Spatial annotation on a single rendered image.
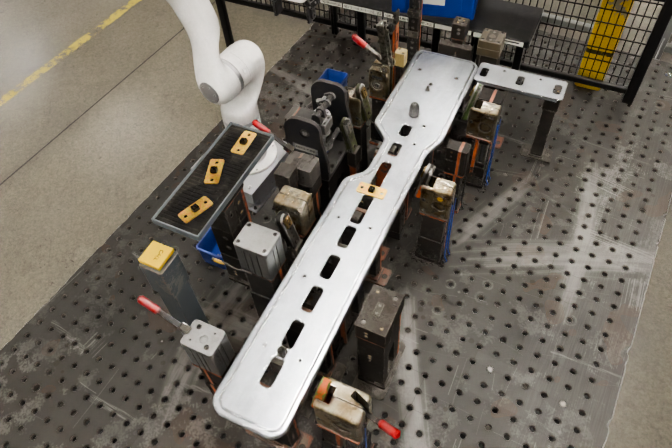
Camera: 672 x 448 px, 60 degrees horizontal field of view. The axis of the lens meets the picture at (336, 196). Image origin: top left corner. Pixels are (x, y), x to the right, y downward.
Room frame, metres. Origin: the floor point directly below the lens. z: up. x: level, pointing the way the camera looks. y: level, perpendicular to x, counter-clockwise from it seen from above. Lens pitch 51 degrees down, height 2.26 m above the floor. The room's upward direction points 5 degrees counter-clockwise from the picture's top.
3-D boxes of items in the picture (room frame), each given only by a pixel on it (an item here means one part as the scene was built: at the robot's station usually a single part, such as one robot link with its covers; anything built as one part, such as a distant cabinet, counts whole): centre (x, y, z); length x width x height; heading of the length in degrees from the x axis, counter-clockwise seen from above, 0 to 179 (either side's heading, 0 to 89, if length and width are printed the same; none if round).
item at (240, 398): (1.02, -0.10, 1.00); 1.38 x 0.22 x 0.02; 151
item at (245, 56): (1.44, 0.27, 1.11); 0.19 x 0.12 x 0.24; 145
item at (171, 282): (0.77, 0.43, 0.92); 0.08 x 0.08 x 0.44; 61
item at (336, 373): (0.67, 0.10, 0.84); 0.17 x 0.06 x 0.29; 61
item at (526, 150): (1.40, -0.74, 0.84); 0.11 x 0.06 x 0.29; 61
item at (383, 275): (0.97, -0.07, 0.84); 0.17 x 0.06 x 0.29; 61
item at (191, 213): (0.90, 0.35, 1.17); 0.08 x 0.04 x 0.01; 131
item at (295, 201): (0.97, 0.11, 0.89); 0.13 x 0.11 x 0.38; 61
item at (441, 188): (1.01, -0.28, 0.87); 0.12 x 0.09 x 0.35; 61
